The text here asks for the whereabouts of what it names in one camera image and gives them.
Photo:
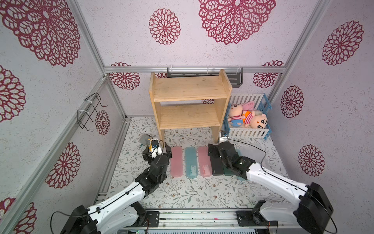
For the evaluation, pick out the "white and blue toy crib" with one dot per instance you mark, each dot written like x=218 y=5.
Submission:
x=261 y=104

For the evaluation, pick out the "pink rabbit plush doll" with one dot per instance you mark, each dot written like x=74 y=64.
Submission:
x=240 y=114

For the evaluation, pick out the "clear frosted pencil case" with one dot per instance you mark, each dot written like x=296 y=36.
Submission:
x=266 y=155

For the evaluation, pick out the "cartoon boy plush doll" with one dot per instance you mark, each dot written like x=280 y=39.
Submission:
x=254 y=119

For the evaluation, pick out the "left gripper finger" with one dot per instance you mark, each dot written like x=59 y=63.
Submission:
x=168 y=152
x=146 y=153

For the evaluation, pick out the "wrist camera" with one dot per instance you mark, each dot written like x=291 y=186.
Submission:
x=223 y=136
x=155 y=148

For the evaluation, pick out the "pink pencil case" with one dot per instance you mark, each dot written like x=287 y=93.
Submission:
x=204 y=161
x=176 y=162

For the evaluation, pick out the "black wall shelf bracket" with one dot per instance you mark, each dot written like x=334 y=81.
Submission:
x=236 y=78

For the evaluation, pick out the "teal pencil case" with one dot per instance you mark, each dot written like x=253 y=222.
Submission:
x=239 y=152

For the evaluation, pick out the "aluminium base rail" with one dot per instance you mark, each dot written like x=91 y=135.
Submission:
x=193 y=219

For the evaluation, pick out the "light blue pencil case top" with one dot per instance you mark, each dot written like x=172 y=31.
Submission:
x=191 y=162

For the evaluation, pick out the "dark green pencil case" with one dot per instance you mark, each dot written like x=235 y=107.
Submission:
x=228 y=172

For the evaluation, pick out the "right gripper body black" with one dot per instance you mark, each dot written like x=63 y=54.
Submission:
x=219 y=152

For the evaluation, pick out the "black wire wall rack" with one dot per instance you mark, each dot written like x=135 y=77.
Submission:
x=85 y=115

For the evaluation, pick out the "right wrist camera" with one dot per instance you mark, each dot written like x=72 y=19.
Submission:
x=223 y=136

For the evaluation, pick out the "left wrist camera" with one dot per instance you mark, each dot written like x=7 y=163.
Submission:
x=155 y=148

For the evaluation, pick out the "dark grey pencil case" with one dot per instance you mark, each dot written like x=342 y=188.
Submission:
x=217 y=166

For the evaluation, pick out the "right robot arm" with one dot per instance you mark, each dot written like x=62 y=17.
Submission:
x=310 y=207

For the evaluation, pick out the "wooden two-tier shelf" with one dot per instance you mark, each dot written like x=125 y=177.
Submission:
x=190 y=102

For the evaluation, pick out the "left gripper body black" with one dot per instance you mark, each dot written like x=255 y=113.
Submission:
x=150 y=161

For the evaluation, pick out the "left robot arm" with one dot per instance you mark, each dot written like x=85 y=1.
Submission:
x=123 y=209

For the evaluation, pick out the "yellow and grey toy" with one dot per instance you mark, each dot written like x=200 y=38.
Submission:
x=145 y=139

